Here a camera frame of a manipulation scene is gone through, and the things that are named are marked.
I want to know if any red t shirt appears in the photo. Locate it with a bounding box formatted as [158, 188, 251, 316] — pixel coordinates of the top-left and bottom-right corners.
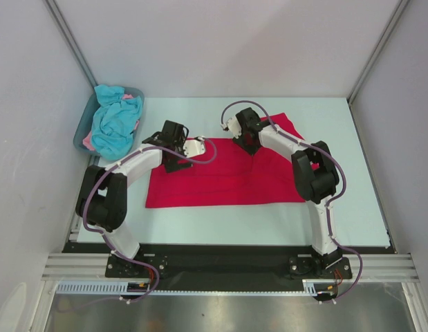
[145, 112, 308, 210]

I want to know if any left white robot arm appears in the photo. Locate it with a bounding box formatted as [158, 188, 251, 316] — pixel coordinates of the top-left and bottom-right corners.
[75, 120, 206, 277]

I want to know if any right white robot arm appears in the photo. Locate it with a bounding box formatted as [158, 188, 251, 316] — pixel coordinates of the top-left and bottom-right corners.
[222, 107, 339, 277]

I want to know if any cyan t shirt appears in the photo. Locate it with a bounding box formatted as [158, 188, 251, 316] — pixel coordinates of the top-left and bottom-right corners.
[91, 84, 147, 162]

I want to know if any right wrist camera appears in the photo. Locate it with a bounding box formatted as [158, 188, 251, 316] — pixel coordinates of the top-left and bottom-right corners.
[221, 116, 242, 138]

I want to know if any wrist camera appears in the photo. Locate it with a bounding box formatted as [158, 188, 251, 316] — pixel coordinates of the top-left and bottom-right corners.
[221, 116, 242, 138]
[183, 137, 206, 158]

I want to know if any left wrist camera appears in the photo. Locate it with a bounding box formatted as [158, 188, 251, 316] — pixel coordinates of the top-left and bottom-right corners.
[183, 137, 206, 158]

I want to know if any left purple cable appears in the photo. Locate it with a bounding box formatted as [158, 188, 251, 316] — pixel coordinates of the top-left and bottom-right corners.
[57, 137, 218, 314]

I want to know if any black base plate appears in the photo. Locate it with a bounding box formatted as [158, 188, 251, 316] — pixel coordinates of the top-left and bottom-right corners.
[62, 243, 394, 293]

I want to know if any aluminium frame rail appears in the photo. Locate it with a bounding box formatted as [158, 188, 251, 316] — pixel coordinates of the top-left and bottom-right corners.
[41, 253, 420, 283]

